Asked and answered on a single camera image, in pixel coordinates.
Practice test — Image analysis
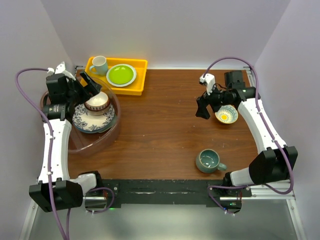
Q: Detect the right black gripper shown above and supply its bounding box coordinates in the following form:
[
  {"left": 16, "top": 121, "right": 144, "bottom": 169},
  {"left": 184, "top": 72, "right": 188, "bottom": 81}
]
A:
[{"left": 195, "top": 81, "right": 232, "bottom": 120}]

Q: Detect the white bowl orange rim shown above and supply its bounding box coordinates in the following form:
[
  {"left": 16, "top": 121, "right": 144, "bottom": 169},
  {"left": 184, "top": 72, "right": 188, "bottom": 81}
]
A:
[{"left": 84, "top": 91, "right": 110, "bottom": 112}]

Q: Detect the dark floral plate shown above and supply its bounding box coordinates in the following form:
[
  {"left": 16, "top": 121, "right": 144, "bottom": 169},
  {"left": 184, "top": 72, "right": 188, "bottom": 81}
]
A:
[{"left": 72, "top": 104, "right": 116, "bottom": 131}]

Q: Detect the red patterned bowl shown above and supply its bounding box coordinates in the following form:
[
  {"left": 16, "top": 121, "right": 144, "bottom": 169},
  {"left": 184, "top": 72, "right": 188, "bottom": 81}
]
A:
[{"left": 84, "top": 103, "right": 110, "bottom": 116}]

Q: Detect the green rim lettered plate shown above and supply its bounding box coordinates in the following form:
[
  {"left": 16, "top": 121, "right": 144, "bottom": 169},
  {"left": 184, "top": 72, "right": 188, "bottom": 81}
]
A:
[{"left": 75, "top": 115, "right": 118, "bottom": 134}]

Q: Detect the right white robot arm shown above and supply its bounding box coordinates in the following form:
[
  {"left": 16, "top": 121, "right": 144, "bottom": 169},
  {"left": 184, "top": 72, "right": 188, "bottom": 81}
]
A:
[{"left": 195, "top": 70, "right": 298, "bottom": 197}]

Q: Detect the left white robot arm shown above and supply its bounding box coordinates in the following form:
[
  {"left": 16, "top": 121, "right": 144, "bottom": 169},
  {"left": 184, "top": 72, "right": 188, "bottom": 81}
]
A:
[{"left": 29, "top": 71, "right": 104, "bottom": 213}]

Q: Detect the clear pink plastic bin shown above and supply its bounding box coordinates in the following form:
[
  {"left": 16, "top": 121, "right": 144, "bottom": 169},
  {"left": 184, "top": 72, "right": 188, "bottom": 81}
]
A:
[{"left": 39, "top": 76, "right": 122, "bottom": 157}]

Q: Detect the yellow rim blue bowl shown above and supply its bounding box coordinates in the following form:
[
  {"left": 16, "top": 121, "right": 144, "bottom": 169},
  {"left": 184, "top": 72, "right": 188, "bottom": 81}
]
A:
[{"left": 215, "top": 105, "right": 239, "bottom": 125}]

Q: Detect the pale green white mug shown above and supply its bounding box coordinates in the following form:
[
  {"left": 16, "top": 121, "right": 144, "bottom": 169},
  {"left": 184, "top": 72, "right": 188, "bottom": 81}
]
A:
[{"left": 89, "top": 55, "right": 109, "bottom": 76}]

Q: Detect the lime green plate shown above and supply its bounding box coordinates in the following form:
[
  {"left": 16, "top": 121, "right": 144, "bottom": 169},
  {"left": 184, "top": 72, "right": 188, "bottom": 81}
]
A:
[{"left": 106, "top": 63, "right": 137, "bottom": 88}]

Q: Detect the teal ceramic mug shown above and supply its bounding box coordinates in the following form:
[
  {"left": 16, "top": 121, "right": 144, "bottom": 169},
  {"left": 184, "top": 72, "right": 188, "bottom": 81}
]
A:
[{"left": 195, "top": 149, "right": 227, "bottom": 174}]

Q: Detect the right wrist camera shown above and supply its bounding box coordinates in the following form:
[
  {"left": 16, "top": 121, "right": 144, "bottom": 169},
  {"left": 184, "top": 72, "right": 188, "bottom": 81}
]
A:
[{"left": 199, "top": 73, "right": 216, "bottom": 96}]

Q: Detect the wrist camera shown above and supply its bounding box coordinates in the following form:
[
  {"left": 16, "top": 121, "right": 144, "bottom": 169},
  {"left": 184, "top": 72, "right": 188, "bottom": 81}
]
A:
[
  {"left": 47, "top": 61, "right": 76, "bottom": 81},
  {"left": 199, "top": 73, "right": 216, "bottom": 96}
]

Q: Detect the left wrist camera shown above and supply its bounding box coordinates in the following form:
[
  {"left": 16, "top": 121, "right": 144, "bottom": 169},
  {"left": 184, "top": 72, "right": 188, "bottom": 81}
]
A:
[{"left": 47, "top": 61, "right": 76, "bottom": 81}]

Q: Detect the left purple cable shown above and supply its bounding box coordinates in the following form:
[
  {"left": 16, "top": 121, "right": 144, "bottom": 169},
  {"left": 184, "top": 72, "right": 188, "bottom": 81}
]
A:
[{"left": 14, "top": 67, "right": 116, "bottom": 240}]

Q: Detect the purple cable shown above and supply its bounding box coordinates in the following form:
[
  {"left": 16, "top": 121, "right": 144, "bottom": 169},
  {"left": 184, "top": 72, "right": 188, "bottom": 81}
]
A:
[
  {"left": 14, "top": 67, "right": 116, "bottom": 240},
  {"left": 203, "top": 56, "right": 294, "bottom": 217}
]

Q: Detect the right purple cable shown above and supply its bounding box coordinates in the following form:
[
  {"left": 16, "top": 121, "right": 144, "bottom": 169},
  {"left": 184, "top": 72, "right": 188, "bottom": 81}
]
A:
[{"left": 203, "top": 56, "right": 294, "bottom": 217}]

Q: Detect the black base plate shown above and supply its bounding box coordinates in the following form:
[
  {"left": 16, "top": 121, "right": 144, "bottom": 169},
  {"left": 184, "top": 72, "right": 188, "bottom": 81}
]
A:
[{"left": 102, "top": 179, "right": 252, "bottom": 210}]

